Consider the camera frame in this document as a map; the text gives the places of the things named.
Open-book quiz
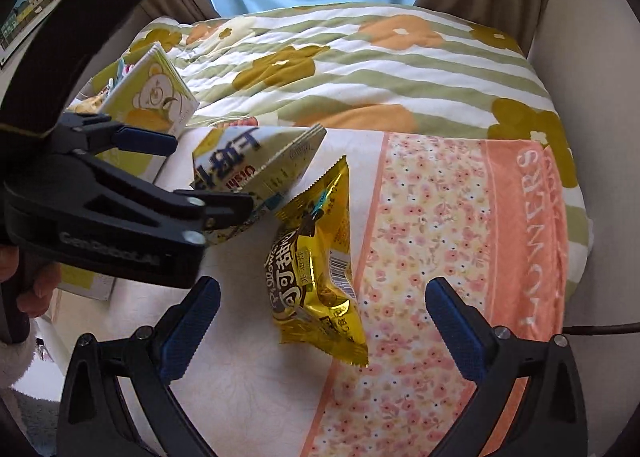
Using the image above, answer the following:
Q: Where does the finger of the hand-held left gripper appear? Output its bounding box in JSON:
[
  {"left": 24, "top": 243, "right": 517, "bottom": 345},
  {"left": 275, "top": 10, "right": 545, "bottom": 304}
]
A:
[
  {"left": 74, "top": 151, "right": 257, "bottom": 240},
  {"left": 61, "top": 112, "right": 179, "bottom": 159}
]

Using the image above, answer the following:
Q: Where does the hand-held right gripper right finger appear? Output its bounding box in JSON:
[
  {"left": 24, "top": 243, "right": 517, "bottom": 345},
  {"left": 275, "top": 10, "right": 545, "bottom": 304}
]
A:
[{"left": 423, "top": 276, "right": 589, "bottom": 457}]

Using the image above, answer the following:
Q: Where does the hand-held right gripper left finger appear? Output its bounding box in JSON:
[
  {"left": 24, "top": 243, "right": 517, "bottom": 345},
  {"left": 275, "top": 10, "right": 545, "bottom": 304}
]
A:
[{"left": 59, "top": 275, "right": 222, "bottom": 457}]

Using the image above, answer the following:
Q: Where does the white blue snack packet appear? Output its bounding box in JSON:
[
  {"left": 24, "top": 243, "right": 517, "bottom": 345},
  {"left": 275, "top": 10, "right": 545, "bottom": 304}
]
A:
[{"left": 191, "top": 122, "right": 329, "bottom": 246}]

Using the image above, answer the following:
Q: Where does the gold foil snack packet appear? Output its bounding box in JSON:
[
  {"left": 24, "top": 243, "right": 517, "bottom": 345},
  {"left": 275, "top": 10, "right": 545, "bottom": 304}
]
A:
[{"left": 263, "top": 155, "right": 370, "bottom": 369}]

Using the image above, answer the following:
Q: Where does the person's left forearm white sleeve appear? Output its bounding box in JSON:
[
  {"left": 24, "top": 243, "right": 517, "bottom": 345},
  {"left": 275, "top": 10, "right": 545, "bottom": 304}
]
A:
[{"left": 0, "top": 333, "right": 42, "bottom": 392}]

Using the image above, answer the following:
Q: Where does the person's left hand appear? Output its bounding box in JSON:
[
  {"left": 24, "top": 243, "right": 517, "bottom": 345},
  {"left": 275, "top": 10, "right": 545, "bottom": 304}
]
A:
[{"left": 0, "top": 244, "right": 55, "bottom": 321}]

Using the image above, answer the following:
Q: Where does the framed picture of houses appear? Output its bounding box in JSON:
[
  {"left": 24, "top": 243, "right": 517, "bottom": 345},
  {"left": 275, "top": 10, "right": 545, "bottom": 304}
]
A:
[{"left": 0, "top": 0, "right": 94, "bottom": 69}]

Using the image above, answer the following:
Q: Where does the pink floral blanket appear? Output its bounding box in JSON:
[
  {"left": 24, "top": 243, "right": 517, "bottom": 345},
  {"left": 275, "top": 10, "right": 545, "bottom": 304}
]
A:
[{"left": 110, "top": 124, "right": 572, "bottom": 457}]

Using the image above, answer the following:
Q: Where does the green striped floral quilt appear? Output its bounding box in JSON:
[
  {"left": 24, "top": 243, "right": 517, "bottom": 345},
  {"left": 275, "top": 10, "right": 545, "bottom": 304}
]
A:
[{"left": 120, "top": 1, "right": 594, "bottom": 259}]

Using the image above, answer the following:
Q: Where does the black cable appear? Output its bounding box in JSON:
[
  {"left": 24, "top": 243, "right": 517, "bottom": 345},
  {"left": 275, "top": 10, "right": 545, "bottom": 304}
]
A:
[{"left": 562, "top": 321, "right": 640, "bottom": 339}]

